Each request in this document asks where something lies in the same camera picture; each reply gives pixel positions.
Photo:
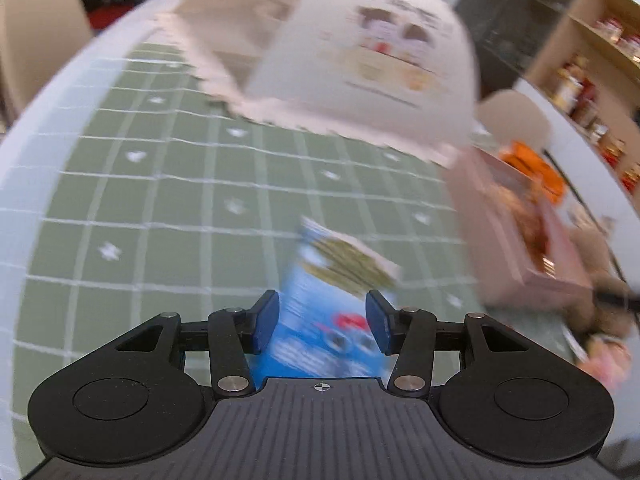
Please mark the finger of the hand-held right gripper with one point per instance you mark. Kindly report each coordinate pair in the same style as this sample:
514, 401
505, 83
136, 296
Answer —
617, 300

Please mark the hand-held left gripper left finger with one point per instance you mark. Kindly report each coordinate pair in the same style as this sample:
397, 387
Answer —
265, 322

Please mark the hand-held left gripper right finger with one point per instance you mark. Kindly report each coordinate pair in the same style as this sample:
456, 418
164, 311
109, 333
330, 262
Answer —
377, 325

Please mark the blue snack packet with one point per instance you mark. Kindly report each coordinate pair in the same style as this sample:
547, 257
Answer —
320, 320

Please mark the clear orange snack packet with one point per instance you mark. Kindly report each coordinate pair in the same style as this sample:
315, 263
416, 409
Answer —
525, 220

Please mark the brown blurred object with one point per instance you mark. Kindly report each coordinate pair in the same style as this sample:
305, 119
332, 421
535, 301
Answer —
595, 280

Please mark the green grid table mat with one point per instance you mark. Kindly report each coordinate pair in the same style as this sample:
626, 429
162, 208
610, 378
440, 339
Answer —
175, 200

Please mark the orange box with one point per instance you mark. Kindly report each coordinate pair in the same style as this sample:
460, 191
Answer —
532, 170

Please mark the row of jars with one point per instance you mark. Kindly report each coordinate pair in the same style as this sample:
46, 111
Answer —
590, 105

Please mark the beige chair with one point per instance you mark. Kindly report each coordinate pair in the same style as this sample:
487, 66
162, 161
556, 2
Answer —
35, 35
515, 115

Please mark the wooden shelf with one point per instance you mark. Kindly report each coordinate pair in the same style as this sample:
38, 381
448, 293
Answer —
585, 35

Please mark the dark glass cabinet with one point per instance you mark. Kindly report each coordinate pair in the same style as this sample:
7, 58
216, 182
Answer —
520, 10

